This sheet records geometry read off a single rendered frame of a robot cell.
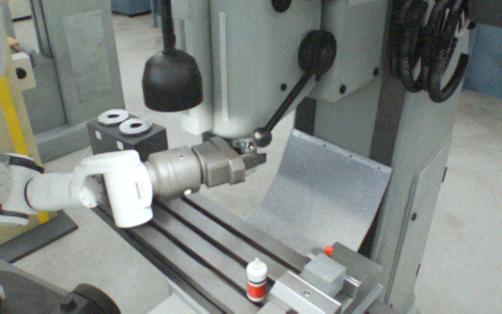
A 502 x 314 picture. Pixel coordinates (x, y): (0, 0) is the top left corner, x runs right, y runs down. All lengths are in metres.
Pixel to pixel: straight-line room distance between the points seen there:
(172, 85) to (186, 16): 0.15
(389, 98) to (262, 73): 0.46
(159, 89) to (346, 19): 0.37
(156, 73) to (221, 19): 0.16
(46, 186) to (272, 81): 0.45
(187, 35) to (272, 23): 0.12
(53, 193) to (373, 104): 0.73
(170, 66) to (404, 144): 0.71
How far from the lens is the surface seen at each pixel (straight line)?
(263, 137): 0.57
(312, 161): 1.14
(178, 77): 0.46
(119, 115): 1.23
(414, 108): 1.00
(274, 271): 0.96
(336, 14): 0.70
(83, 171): 0.72
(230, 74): 0.60
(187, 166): 0.70
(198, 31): 0.59
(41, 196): 0.81
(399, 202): 1.13
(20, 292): 1.59
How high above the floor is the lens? 1.65
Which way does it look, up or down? 30 degrees down
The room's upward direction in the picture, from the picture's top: straight up
